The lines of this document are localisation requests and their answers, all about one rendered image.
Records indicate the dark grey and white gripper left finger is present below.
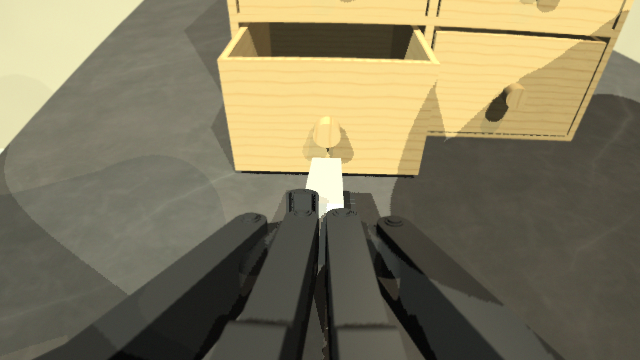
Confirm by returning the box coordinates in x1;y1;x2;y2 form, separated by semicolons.
32;158;327;360

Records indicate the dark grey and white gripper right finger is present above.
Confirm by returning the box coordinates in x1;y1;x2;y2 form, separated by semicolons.
322;158;565;360

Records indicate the tan wooden chest of drawers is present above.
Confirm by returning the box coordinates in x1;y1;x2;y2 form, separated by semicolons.
227;0;634;141

